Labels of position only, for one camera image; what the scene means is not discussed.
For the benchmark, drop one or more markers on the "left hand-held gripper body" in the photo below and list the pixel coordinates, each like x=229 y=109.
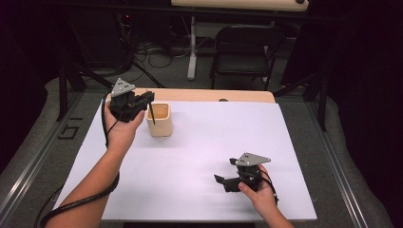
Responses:
x=125 y=106

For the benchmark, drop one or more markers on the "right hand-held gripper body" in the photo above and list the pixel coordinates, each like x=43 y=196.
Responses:
x=250 y=160

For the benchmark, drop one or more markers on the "dark blue paintbrush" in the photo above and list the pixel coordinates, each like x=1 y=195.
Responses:
x=152 y=113

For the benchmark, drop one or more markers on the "beige square cup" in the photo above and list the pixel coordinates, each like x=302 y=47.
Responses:
x=160 y=128

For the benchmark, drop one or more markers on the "person's left hand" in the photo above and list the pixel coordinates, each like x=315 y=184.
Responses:
x=120 y=133

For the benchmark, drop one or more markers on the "person's right hand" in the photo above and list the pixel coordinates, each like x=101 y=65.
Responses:
x=263 y=198

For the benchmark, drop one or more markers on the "white paper sheet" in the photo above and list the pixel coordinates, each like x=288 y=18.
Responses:
x=196 y=152

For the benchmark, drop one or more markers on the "white desk leg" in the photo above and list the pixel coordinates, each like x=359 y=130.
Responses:
x=192 y=57

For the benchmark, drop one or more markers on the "light wooden table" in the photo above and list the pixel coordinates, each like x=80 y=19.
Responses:
x=206 y=94

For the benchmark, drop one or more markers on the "dark round table grommet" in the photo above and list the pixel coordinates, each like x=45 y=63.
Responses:
x=223 y=100

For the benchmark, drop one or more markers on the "black metal stand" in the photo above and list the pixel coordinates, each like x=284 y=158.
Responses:
x=63 y=95
x=322 y=104

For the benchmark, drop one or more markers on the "black folding chair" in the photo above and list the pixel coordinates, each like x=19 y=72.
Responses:
x=240 y=63

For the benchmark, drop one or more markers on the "beige background desk top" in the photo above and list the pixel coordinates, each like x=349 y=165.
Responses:
x=237 y=4

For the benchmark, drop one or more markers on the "aluminium rail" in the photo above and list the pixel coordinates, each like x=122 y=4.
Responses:
x=34 y=158
x=339 y=177

